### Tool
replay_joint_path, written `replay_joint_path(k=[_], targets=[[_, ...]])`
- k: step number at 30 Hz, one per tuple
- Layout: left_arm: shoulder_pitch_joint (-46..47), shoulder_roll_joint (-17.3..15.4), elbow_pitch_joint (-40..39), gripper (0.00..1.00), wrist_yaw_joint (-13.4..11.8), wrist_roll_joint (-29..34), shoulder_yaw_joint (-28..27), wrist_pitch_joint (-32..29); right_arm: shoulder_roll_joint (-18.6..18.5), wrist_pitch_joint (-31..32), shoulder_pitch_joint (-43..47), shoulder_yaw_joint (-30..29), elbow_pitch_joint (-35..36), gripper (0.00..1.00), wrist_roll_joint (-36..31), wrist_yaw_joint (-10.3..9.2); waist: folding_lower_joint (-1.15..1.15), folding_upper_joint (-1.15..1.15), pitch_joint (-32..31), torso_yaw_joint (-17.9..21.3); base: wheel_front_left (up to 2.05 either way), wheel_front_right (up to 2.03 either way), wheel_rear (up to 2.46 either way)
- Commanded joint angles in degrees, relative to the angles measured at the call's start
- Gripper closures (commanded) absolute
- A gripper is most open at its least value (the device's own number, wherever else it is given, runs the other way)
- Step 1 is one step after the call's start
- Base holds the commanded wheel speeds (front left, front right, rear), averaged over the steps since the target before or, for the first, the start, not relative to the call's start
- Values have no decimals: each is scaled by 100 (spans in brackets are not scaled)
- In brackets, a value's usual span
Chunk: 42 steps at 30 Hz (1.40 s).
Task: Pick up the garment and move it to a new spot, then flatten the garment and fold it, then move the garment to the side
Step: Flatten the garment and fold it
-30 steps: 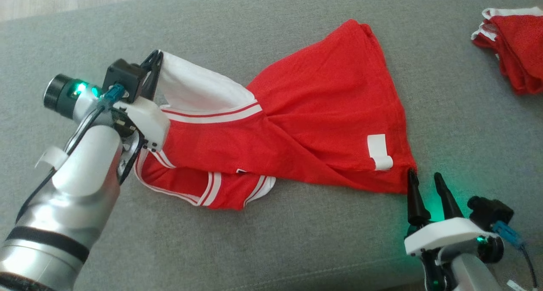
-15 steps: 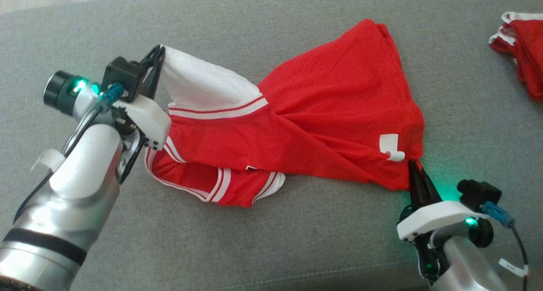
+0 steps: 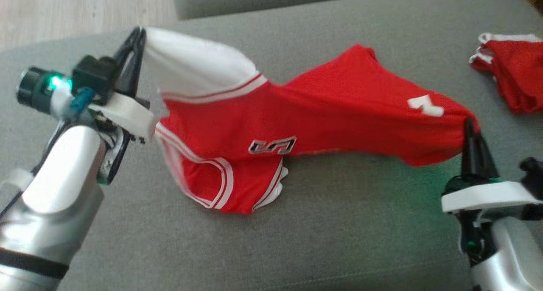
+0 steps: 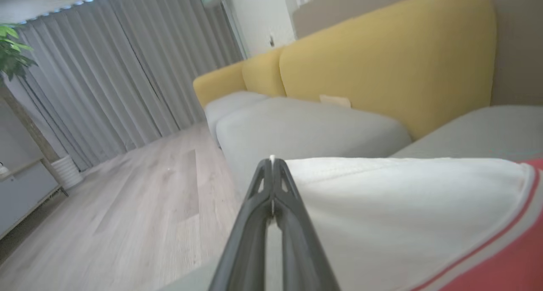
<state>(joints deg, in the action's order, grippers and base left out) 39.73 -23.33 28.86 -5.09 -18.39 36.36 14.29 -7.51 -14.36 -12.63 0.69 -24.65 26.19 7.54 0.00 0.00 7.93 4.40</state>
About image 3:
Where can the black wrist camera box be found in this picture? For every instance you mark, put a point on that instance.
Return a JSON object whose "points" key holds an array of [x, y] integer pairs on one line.
{"points": [[533, 168], [95, 76]]}

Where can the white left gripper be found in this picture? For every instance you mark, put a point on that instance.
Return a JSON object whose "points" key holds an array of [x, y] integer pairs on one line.
{"points": [[127, 117]]}

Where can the red shorts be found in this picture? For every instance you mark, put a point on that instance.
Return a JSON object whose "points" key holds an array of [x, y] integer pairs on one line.
{"points": [[517, 70]]}

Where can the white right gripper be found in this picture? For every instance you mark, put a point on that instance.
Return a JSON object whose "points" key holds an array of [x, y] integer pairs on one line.
{"points": [[488, 197]]}

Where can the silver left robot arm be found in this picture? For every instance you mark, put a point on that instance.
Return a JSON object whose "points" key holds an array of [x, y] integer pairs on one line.
{"points": [[55, 197]]}

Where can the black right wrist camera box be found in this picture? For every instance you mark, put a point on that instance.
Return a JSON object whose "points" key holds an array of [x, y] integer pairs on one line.
{"points": [[533, 168]]}

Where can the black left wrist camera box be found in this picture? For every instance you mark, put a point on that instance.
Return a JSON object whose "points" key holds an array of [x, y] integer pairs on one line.
{"points": [[95, 76]]}

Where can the red jersey with white sleeves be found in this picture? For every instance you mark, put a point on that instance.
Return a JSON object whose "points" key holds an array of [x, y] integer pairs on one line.
{"points": [[318, 108]]}

